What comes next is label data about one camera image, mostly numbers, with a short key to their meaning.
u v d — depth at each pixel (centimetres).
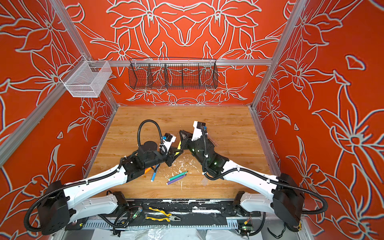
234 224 70
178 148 71
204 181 81
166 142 64
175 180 81
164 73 101
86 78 92
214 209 74
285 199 40
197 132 63
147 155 56
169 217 70
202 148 53
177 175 83
